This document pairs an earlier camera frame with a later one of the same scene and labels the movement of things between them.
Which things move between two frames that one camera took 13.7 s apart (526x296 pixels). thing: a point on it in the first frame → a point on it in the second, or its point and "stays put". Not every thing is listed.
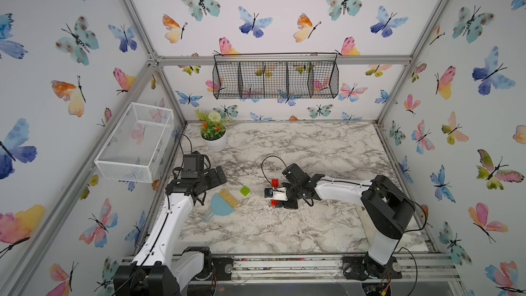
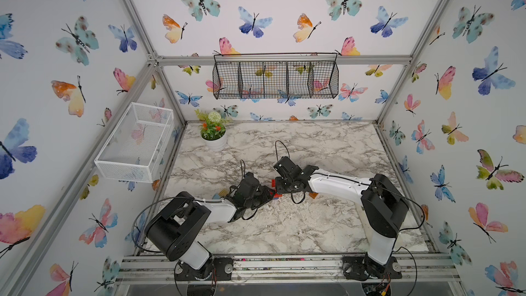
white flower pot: [217, 144] stays put
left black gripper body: [210, 179] → [259, 199]
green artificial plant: [213, 127] stays put
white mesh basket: [133, 150] stays put
